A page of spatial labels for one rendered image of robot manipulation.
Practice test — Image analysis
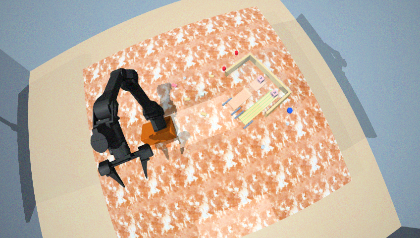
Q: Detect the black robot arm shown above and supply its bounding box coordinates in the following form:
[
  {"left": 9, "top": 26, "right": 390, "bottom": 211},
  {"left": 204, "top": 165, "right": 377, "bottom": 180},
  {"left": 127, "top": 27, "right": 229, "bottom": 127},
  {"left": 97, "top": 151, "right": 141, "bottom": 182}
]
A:
[{"left": 90, "top": 68, "right": 167, "bottom": 155}]

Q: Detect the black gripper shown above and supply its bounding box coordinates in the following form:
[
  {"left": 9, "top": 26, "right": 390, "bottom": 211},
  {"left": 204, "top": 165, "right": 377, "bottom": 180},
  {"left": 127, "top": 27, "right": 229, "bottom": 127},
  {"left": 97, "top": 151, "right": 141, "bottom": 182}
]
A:
[{"left": 98, "top": 136, "right": 154, "bottom": 187}]

